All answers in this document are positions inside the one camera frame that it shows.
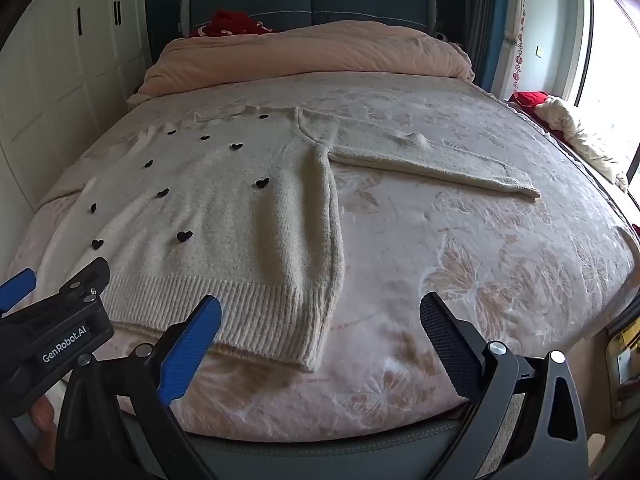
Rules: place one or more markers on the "red hanging window decoration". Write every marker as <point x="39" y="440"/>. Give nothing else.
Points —
<point x="520" y="35"/>

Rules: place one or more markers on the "pink duvet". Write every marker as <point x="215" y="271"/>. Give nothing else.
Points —
<point x="310" y="55"/>

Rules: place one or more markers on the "person's left hand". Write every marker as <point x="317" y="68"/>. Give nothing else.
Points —
<point x="42" y="420"/>

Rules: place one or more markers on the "window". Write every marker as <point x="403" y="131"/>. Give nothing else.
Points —
<point x="607" y="70"/>

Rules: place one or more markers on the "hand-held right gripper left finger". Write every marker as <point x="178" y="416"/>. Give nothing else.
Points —
<point x="189" y="347"/>

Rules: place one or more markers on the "red cloth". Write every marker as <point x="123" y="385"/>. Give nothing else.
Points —
<point x="527" y="101"/>

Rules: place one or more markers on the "yellow box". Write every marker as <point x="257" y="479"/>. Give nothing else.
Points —
<point x="627" y="355"/>

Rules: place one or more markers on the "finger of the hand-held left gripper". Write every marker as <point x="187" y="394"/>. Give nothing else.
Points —
<point x="17" y="287"/>
<point x="82" y="280"/>

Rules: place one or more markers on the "white wardrobe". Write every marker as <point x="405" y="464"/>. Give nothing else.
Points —
<point x="50" y="90"/>

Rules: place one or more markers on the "pink floral bedspread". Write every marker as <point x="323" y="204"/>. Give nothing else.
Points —
<point x="450" y="260"/>

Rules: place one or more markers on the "grey curtain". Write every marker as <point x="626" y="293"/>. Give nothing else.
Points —
<point x="485" y="15"/>

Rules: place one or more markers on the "cream sweater with black hearts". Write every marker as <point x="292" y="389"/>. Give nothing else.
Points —
<point x="225" y="220"/>

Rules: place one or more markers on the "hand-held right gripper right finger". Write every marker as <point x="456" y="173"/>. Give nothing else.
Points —
<point x="450" y="347"/>

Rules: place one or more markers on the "cream crumpled blanket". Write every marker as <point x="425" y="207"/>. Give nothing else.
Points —
<point x="580" y="135"/>

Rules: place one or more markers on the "red pillow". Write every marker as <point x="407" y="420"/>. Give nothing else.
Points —
<point x="230" y="22"/>

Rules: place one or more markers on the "blue upholstered headboard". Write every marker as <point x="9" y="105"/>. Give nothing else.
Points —
<point x="350" y="0"/>

